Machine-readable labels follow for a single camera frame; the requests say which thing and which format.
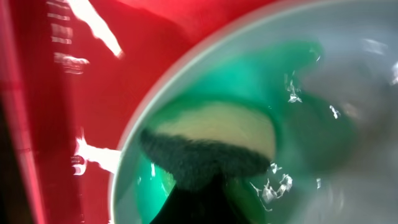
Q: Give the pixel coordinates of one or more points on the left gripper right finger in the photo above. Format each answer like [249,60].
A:
[235,194]

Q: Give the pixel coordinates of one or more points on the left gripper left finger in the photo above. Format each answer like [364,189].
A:
[168,183]

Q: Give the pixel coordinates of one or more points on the green yellow sponge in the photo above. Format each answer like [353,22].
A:
[198,141]

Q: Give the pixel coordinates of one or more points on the light blue plate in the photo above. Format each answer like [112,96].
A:
[326,73]

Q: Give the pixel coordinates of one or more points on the red plastic tray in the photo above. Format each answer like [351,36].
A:
[73,73]

